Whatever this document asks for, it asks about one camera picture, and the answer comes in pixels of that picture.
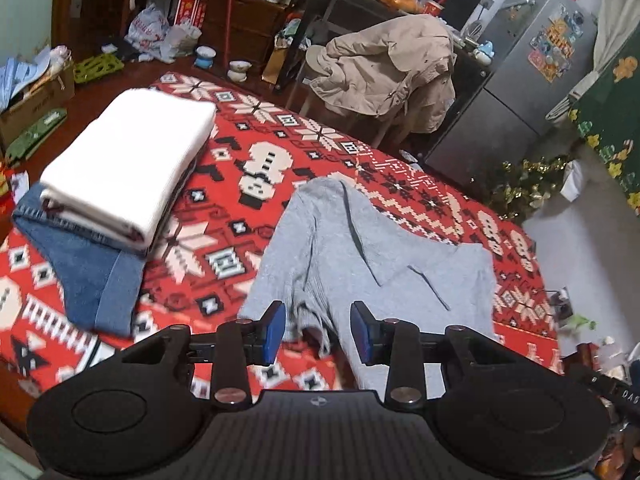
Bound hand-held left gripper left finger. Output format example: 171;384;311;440
119;300;288;410

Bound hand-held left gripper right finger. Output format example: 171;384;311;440
350;301;505;407

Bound grey shirt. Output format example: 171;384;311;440
242;175;501;396

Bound wooden side table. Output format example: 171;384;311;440
560;340;626;378

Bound green plant sprig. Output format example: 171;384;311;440
560;312;596;333

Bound red patterned blanket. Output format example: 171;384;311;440
0;71;563;411

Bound folded blue jeans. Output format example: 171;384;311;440
11;182;146;338

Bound wooden chair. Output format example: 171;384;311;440
297;87;416;148

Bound white hanging bag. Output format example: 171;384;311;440
560;160;585;202

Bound small decorated christmas tree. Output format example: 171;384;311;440
487;155;576;223

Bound white folded cloth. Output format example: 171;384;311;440
39;89;217;252

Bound silver refrigerator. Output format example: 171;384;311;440
425;0;598;196

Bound beige jacket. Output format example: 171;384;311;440
305;14;457;133

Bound wooden drawer cabinet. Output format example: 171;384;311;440
200;0;301;68

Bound green plastic board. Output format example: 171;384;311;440
2;107;68;166

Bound green plastic crate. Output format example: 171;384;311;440
74;54;123;85

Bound black desk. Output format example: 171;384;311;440
280;0;496;126

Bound red broom stick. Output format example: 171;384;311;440
224;0;236;58

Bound white red plastic bag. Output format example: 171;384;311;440
125;4;171;53

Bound cardboard box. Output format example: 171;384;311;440
0;57;76;148

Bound red carton box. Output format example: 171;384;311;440
175;0;207;28

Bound colourful fridge magnets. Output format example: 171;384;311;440
527;5;586;83

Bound pale blue crumpled cloth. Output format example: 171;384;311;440
0;45;51;111

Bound cream curtain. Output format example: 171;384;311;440
545;0;638;121

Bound green christmas wall cloth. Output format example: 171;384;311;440
570;50;640;216

